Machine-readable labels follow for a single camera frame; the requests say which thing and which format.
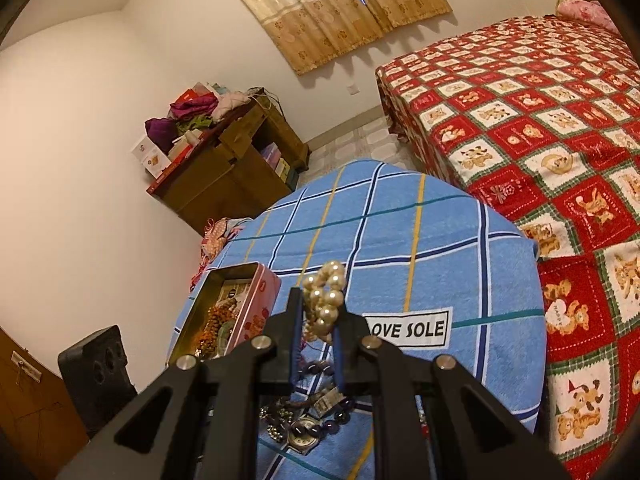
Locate red printed bedspread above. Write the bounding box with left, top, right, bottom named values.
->
left=376, top=15, right=640, bottom=480

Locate pink tin box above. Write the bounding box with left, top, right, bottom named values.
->
left=165, top=262, right=282, bottom=366

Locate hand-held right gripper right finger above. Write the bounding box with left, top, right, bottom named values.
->
left=331, top=309, right=572, bottom=480

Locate white pearl bracelet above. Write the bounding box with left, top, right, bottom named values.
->
left=300, top=260, right=348, bottom=346

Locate purple bead bracelet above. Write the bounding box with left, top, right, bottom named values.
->
left=259, top=360, right=353, bottom=433

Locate brown wooden door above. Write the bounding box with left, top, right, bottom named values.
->
left=0, top=327, right=91, bottom=480

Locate orange bead necklace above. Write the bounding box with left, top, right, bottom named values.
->
left=192, top=305, right=238, bottom=358

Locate beige patterned curtain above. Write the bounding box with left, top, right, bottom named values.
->
left=202, top=0, right=453, bottom=77

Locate pink pillow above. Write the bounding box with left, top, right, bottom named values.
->
left=556, top=0, right=621, bottom=36

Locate green bangle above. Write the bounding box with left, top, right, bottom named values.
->
left=217, top=320, right=237, bottom=356

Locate stack of boxes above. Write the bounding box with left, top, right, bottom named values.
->
left=260, top=142, right=301, bottom=193

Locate white box with orange print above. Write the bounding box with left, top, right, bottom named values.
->
left=131, top=137, right=171, bottom=178

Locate flat red box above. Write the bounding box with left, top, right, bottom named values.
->
left=146, top=127, right=221, bottom=195

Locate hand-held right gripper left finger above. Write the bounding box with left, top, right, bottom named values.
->
left=55, top=287, right=306, bottom=480

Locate blue plaid towel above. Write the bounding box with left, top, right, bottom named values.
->
left=167, top=159, right=548, bottom=480

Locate magenta garment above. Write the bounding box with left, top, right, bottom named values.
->
left=170, top=95, right=219, bottom=121

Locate green cloth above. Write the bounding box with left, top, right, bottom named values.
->
left=175, top=115, right=213, bottom=136

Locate metal ball chain necklace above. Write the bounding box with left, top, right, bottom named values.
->
left=266, top=410, right=296, bottom=443

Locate brown wooden desk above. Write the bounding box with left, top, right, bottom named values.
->
left=146, top=95, right=311, bottom=238

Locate pile of pink clothes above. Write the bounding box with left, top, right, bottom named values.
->
left=200, top=217, right=253, bottom=261

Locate white cable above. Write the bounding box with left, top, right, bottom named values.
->
left=247, top=87, right=286, bottom=116

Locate pink quilted garment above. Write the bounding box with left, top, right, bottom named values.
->
left=212, top=91, right=251, bottom=121

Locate beige box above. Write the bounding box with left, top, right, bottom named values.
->
left=167, top=130, right=203, bottom=163

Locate metal door handle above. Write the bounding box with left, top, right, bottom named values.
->
left=11, top=351, right=43, bottom=381

